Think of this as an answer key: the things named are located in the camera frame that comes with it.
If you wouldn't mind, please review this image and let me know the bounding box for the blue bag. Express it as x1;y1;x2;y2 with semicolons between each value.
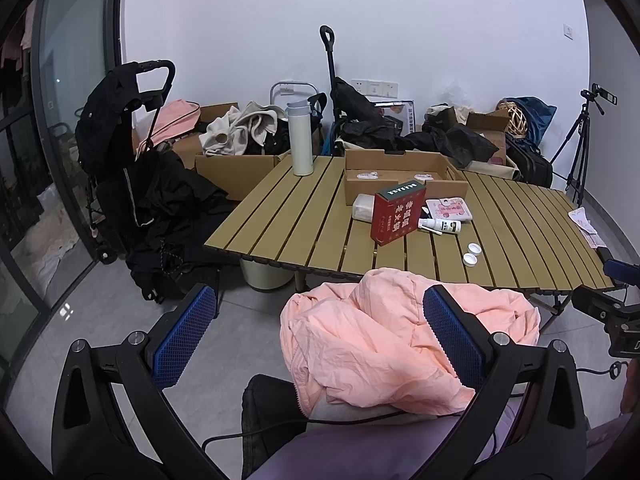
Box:
505;96;557;146

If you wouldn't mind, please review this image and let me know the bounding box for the shallow cardboard box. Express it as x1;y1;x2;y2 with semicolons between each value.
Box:
343;149;470;206

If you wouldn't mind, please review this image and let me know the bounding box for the white thermos bottle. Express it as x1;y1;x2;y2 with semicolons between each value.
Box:
286;100;315;177

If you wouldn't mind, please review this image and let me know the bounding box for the black jacket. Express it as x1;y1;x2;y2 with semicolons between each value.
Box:
76;65;151;176

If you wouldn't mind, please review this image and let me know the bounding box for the person's right hand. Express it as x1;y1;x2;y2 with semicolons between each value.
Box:
621;360;640;414

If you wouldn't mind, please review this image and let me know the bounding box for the white metal frame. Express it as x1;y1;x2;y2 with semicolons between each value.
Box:
270;81;318;111

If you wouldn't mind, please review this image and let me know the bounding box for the black stroller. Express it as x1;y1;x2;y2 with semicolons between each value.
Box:
75;60;177;261

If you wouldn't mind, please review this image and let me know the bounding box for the white tissue packet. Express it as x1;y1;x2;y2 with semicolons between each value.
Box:
352;195;377;221

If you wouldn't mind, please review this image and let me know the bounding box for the white spray bottle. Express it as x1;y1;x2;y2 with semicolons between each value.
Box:
417;217;462;234

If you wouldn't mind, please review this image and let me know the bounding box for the crumpled black garment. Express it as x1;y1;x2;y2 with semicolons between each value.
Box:
402;122;501;168

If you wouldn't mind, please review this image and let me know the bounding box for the black cable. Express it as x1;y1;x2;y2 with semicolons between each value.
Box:
200;407;501;466

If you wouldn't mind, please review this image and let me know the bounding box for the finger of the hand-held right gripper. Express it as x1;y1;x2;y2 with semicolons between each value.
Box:
571;287;627;322
602;259;640;282

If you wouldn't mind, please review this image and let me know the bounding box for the beige hoodie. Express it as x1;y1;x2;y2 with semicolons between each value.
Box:
199;101;291;157

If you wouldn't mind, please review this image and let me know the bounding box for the white printed box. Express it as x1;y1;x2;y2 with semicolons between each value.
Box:
372;100;415;131

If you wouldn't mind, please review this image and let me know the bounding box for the glass sliding door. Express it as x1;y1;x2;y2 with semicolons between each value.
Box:
0;0;126;361

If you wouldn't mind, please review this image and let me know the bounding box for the beige cloth bag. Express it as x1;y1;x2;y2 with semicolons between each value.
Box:
425;102;473;126

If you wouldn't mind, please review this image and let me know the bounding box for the lilac garment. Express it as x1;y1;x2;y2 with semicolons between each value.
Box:
247;400;640;480

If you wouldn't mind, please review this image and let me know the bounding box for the pink bag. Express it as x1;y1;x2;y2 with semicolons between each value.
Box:
142;100;201;143

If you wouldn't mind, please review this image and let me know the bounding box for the wooden slatted folding table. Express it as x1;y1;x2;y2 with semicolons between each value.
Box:
202;155;628;293

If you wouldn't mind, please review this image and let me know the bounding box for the wicker basket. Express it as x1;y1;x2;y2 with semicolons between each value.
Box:
496;100;528;138

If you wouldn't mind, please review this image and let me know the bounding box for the black luggage bag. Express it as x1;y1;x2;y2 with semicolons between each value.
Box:
505;135;553;188

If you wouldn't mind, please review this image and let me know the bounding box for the cardboard box with clothes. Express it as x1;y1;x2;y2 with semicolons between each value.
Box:
195;152;291;201

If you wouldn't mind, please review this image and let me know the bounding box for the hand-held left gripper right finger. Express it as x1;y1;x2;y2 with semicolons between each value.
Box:
422;284;588;480

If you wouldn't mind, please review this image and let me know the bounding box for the red printed box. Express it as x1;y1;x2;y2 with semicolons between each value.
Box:
370;180;427;247

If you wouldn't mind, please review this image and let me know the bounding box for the flat pink white packet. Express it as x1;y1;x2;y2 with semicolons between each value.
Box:
425;197;473;222

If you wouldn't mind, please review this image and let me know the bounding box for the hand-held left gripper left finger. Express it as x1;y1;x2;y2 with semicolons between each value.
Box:
50;282;221;480

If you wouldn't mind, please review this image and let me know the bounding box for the white paper packet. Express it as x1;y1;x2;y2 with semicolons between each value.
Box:
568;207;608;249

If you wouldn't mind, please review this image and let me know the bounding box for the black tripod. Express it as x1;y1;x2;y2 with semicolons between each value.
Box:
550;102;593;208

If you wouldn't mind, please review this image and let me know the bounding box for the cardboard box with pink print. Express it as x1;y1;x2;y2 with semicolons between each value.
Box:
447;107;512;167

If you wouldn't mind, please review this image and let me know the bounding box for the white bin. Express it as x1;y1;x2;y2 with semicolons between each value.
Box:
240;257;296;292

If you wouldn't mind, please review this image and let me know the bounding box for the pink padded jacket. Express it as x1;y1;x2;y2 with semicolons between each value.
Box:
280;268;541;418

